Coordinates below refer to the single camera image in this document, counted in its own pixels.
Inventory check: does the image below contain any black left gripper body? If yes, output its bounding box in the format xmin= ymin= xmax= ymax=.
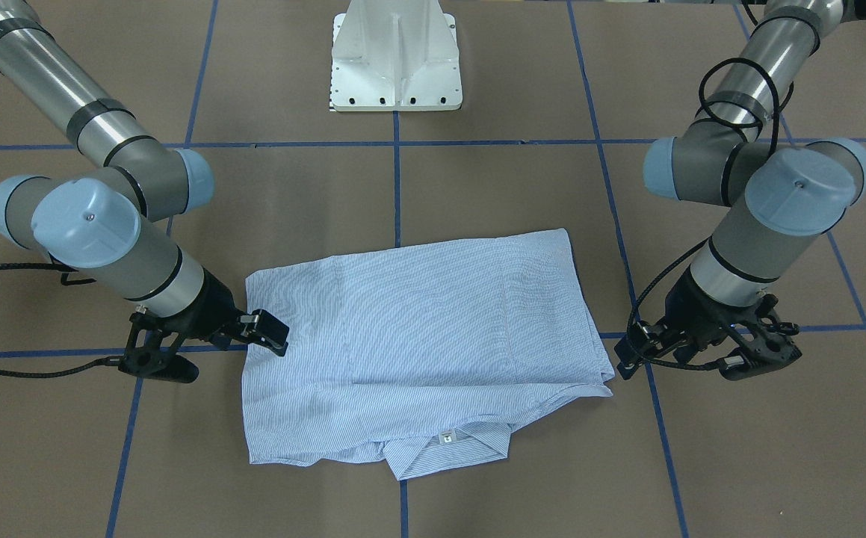
xmin=631 ymin=271 xmax=802 ymax=381

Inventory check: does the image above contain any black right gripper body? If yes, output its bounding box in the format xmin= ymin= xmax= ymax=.
xmin=117 ymin=272 xmax=262 ymax=383

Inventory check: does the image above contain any blue striped button shirt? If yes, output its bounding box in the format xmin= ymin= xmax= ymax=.
xmin=241 ymin=229 xmax=614 ymax=480

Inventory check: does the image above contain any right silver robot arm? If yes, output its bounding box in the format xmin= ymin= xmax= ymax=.
xmin=0 ymin=1 xmax=289 ymax=383

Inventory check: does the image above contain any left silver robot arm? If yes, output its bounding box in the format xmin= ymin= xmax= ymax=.
xmin=615 ymin=1 xmax=866 ymax=380

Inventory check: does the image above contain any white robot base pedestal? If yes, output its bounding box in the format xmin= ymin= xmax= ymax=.
xmin=330 ymin=1 xmax=464 ymax=112

